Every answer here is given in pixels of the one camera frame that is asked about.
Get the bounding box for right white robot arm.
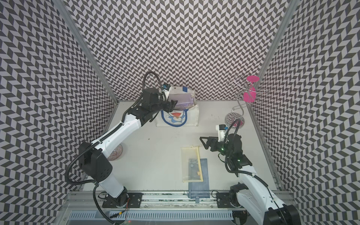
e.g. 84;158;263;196
199;119;302;225

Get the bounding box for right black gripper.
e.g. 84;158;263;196
200;137;233;158

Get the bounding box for white canvas bag blue handles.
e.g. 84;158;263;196
155;86;199;128

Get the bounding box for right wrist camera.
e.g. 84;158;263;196
216;124;228;142

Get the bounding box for chrome wire stand pink discs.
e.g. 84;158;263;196
225;76;269;128

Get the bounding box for small grey blue pouch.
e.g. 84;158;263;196
188;158;210;203

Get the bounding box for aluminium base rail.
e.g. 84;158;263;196
54;190;256;225

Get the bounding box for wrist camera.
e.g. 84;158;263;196
216;124;228;142
162;83;171;92

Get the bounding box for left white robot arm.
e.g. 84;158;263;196
65;71;177;207

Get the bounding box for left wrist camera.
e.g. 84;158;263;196
162;83;171;92

